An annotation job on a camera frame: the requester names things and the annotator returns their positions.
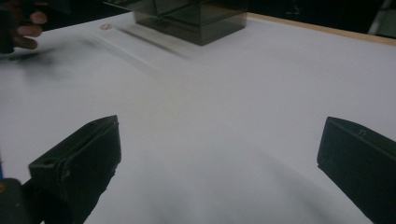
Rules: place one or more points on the dark transparent plastic box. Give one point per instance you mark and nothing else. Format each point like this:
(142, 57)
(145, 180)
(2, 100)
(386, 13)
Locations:
(193, 18)

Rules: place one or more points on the small round copper coin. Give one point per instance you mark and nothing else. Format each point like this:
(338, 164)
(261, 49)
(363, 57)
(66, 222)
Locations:
(106, 27)

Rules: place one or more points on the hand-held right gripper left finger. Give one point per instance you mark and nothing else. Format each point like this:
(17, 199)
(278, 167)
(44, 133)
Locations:
(84, 161)

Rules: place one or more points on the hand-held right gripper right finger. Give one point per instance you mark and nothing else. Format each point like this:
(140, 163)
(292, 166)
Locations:
(358, 161)

